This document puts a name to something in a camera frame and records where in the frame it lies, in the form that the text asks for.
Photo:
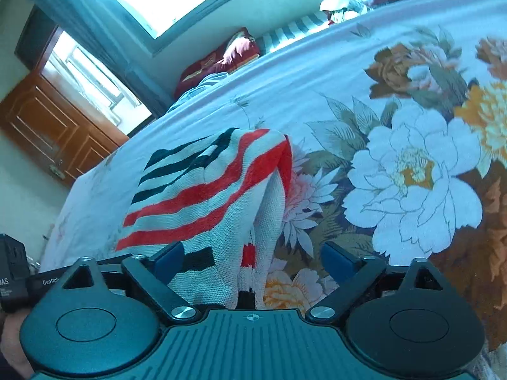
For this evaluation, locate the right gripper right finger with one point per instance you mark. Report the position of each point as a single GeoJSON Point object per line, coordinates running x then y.
{"type": "Point", "coordinates": [354, 276]}

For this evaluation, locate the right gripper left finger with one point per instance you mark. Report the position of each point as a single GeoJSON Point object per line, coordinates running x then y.
{"type": "Point", "coordinates": [150, 278]}

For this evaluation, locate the red black striped knit sweater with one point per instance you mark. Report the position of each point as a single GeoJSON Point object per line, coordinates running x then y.
{"type": "Point", "coordinates": [221, 197]}

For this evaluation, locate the person's left hand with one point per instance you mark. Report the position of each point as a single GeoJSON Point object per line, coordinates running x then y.
{"type": "Point", "coordinates": [14, 363]}

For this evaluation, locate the brown wooden door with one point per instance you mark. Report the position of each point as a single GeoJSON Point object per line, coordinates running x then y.
{"type": "Point", "coordinates": [57, 127]}

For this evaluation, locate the white floral bed sheet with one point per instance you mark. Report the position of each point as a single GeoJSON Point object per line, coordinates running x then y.
{"type": "Point", "coordinates": [397, 121]}

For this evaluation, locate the red pillow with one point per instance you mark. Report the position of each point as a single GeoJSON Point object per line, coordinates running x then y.
{"type": "Point", "coordinates": [239, 50]}

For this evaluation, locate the striped pillow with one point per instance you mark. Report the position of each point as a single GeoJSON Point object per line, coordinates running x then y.
{"type": "Point", "coordinates": [291, 32]}

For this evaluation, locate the blue-grey curtain left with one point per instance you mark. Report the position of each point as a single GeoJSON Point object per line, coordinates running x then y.
{"type": "Point", "coordinates": [93, 25]}

